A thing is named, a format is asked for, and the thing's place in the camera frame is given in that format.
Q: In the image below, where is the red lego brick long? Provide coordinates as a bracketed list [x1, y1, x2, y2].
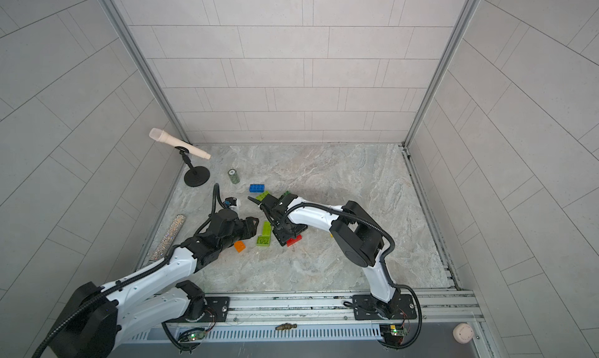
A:
[286, 235, 303, 247]

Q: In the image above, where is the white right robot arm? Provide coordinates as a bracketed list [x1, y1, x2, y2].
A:
[248, 194, 396, 303]

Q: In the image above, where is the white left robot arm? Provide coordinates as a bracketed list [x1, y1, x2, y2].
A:
[34, 208, 259, 357]

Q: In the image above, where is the lime lego brick long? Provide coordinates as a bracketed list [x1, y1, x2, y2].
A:
[256, 191, 270, 201]

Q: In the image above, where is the dark blue lego brick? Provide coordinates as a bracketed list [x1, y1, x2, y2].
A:
[249, 184, 265, 194]

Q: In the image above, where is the lime lego brick upside down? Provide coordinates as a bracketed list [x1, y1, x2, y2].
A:
[257, 222, 272, 247]

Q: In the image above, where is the orange lego brick middle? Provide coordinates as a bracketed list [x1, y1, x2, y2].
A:
[234, 241, 246, 253]

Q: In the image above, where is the green battery cell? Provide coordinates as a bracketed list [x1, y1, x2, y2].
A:
[228, 169, 240, 185]

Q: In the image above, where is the black microphone stand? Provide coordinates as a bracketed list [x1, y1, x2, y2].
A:
[176, 147, 211, 187]

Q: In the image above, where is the glittery silver stick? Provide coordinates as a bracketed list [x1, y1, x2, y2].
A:
[149, 214, 187, 262]

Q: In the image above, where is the brass fitting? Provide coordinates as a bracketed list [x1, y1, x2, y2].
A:
[275, 323, 297, 331]

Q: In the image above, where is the left circuit board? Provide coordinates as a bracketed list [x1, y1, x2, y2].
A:
[178, 328, 207, 343]

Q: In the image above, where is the circuit board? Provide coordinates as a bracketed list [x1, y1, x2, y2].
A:
[178, 328, 207, 343]
[379, 325, 410, 346]

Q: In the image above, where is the beige microphone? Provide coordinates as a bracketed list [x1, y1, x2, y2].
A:
[149, 128, 212, 159]

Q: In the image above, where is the right circuit board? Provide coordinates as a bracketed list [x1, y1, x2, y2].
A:
[379, 325, 410, 346]

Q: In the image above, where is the pink round knob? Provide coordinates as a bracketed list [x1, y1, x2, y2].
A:
[452, 323, 475, 345]

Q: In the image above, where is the metal corner profile left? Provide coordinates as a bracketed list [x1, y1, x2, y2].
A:
[98, 0, 189, 141]

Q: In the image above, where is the metal corner profile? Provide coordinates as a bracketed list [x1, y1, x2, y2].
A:
[403, 0, 481, 150]
[98, 0, 189, 141]

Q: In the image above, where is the metal corner profile right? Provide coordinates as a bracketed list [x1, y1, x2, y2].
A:
[403, 0, 481, 150]

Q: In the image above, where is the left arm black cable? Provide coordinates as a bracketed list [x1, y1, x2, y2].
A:
[30, 182, 226, 358]

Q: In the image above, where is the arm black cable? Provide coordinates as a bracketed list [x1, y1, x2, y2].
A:
[282, 202, 423, 350]
[30, 182, 226, 358]

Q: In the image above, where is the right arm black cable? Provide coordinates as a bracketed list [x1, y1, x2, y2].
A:
[282, 202, 423, 350]

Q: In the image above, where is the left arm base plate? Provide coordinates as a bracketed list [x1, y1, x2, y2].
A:
[183, 297, 230, 323]

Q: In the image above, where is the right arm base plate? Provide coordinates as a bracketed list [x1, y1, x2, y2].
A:
[349, 291, 417, 321]

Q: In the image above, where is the aluminium rail frame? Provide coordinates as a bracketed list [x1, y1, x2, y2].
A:
[191, 289, 497, 357]

